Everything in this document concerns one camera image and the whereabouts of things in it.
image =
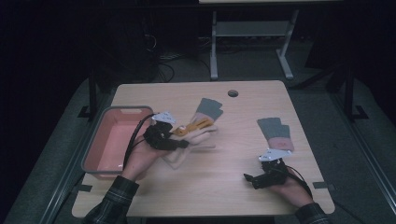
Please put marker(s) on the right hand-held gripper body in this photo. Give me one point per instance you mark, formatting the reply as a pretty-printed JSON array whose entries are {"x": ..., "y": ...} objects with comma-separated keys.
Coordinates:
[{"x": 275, "y": 172}]

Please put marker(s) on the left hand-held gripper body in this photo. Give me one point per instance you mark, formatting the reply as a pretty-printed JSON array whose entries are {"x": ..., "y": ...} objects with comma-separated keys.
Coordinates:
[{"x": 158, "y": 137}]

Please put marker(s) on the beige and yellow knit glove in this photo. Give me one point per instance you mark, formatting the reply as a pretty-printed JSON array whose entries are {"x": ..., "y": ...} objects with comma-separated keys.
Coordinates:
[{"x": 193, "y": 127}]

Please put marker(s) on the pink plastic bin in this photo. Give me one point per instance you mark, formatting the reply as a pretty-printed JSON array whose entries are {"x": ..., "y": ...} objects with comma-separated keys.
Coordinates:
[{"x": 109, "y": 146}]

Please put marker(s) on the person's right hand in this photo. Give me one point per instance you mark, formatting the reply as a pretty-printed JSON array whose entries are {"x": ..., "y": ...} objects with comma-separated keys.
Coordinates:
[{"x": 292, "y": 191}]

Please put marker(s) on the person's left hand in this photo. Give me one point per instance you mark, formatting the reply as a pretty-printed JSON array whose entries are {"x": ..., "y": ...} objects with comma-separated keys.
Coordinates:
[{"x": 140, "y": 161}]

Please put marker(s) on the black tape strip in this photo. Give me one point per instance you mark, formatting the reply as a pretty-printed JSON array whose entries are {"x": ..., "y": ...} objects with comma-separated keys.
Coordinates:
[
  {"x": 84, "y": 188},
  {"x": 323, "y": 185}
]

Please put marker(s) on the black metal stand post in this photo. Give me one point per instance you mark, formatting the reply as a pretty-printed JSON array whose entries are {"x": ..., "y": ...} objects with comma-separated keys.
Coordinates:
[
  {"x": 349, "y": 90},
  {"x": 92, "y": 93}
]

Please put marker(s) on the metal floor rail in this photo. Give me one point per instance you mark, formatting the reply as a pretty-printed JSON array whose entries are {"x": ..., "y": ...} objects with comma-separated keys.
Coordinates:
[
  {"x": 367, "y": 155},
  {"x": 62, "y": 186}
]

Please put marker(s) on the grey metal desk frame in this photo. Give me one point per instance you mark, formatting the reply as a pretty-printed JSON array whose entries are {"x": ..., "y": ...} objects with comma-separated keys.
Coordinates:
[{"x": 252, "y": 28}]

